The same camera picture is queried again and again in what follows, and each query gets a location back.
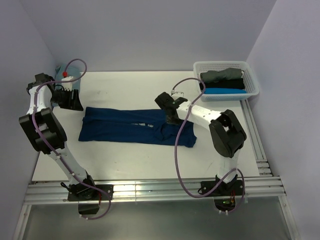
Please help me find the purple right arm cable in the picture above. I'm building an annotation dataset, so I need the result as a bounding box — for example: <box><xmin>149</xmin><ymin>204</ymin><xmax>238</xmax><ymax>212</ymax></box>
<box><xmin>172</xmin><ymin>77</ymin><xmax>246</xmax><ymax>214</ymax></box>

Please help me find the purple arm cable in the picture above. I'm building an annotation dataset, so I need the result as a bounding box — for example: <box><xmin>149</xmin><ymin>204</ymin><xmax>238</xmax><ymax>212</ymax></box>
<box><xmin>172</xmin><ymin>77</ymin><xmax>246</xmax><ymax>214</ymax></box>
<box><xmin>31</xmin><ymin>58</ymin><xmax>111</xmax><ymax>221</ymax></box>

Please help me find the grey rolled t shirt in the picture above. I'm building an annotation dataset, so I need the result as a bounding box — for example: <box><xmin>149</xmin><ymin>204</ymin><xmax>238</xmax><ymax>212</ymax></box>
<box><xmin>199</xmin><ymin>67</ymin><xmax>244</xmax><ymax>83</ymax></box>

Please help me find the pale teal t shirt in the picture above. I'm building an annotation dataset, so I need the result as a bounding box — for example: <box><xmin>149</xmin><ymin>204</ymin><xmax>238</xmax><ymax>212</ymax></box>
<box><xmin>54</xmin><ymin>64</ymin><xmax>81</xmax><ymax>91</ymax></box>

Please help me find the black rolled t shirt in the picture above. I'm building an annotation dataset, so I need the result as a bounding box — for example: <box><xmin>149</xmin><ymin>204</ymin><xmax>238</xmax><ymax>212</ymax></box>
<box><xmin>205</xmin><ymin>78</ymin><xmax>245</xmax><ymax>90</ymax></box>

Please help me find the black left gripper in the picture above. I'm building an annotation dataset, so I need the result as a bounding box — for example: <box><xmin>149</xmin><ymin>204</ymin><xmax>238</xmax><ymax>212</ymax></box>
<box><xmin>50</xmin><ymin>87</ymin><xmax>84</xmax><ymax>111</ymax></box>

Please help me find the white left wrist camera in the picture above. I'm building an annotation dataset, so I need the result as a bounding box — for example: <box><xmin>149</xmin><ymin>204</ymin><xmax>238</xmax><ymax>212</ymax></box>
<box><xmin>60</xmin><ymin>76</ymin><xmax>79</xmax><ymax>91</ymax></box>

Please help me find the white plastic basket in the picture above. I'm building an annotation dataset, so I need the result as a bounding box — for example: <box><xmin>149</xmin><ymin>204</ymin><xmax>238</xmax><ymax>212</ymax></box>
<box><xmin>193</xmin><ymin>61</ymin><xmax>260</xmax><ymax>102</ymax></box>

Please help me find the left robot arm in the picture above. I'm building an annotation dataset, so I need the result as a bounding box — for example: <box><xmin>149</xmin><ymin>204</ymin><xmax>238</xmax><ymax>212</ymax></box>
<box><xmin>19</xmin><ymin>72</ymin><xmax>98</xmax><ymax>200</ymax></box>

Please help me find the dark blue t shirt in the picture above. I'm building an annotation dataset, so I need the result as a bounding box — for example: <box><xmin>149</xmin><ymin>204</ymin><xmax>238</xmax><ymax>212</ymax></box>
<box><xmin>78</xmin><ymin>106</ymin><xmax>198</xmax><ymax>149</ymax></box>

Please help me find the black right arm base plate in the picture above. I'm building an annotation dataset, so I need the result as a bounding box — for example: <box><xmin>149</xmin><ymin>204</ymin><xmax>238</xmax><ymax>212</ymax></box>
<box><xmin>197</xmin><ymin>176</ymin><xmax>245</xmax><ymax>212</ymax></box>

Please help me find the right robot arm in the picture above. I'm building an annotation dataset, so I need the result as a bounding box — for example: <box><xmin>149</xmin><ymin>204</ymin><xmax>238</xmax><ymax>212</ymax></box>
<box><xmin>155</xmin><ymin>92</ymin><xmax>247</xmax><ymax>198</ymax></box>

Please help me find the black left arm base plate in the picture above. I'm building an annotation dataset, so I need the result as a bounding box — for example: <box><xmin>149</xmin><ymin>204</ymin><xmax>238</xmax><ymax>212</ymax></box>
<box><xmin>67</xmin><ymin>184</ymin><xmax>114</xmax><ymax>217</ymax></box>

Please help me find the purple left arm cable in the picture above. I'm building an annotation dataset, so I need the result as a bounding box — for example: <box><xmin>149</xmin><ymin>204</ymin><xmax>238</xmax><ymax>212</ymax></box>
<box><xmin>31</xmin><ymin>58</ymin><xmax>111</xmax><ymax>221</ymax></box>

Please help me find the aluminium frame rail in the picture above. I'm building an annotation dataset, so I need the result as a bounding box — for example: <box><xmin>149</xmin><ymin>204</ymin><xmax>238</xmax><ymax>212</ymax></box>
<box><xmin>13</xmin><ymin>100</ymin><xmax>301</xmax><ymax>240</ymax></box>

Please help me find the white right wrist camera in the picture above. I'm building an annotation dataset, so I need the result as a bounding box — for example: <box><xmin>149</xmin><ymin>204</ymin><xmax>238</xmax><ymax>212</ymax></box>
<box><xmin>170</xmin><ymin>90</ymin><xmax>184</xmax><ymax>100</ymax></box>

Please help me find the light blue rolled t shirt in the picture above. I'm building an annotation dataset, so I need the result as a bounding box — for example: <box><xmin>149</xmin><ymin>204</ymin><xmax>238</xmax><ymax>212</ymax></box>
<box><xmin>204</xmin><ymin>88</ymin><xmax>247</xmax><ymax>95</ymax></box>

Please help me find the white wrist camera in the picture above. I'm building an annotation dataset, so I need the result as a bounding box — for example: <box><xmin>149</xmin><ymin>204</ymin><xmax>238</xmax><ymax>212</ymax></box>
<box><xmin>170</xmin><ymin>90</ymin><xmax>184</xmax><ymax>100</ymax></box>
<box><xmin>60</xmin><ymin>76</ymin><xmax>79</xmax><ymax>91</ymax></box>

